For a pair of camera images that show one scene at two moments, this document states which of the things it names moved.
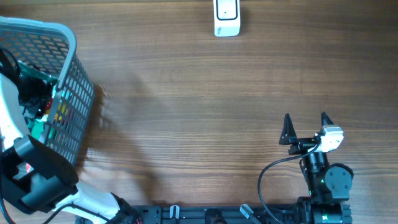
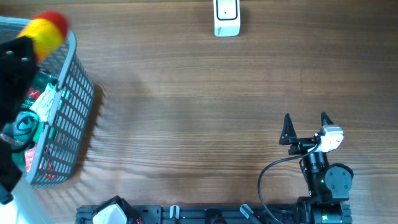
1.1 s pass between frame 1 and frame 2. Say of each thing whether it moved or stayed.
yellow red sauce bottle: moved
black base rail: stayed
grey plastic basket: stayed
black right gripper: stayed
